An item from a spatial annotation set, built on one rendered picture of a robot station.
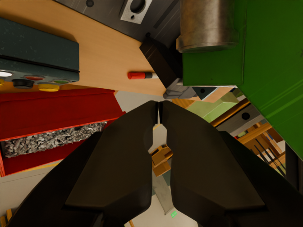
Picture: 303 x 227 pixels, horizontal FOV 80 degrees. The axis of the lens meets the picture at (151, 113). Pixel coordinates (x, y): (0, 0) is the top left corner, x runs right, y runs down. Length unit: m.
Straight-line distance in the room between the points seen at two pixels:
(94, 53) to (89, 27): 0.05
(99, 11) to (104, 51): 0.08
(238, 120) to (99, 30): 0.25
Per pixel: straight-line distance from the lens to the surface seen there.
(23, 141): 0.57
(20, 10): 0.29
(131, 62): 0.40
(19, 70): 0.27
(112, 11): 0.32
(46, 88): 0.32
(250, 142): 2.99
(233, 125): 0.28
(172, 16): 0.38
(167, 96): 0.58
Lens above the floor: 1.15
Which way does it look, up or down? 21 degrees down
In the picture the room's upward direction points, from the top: 150 degrees clockwise
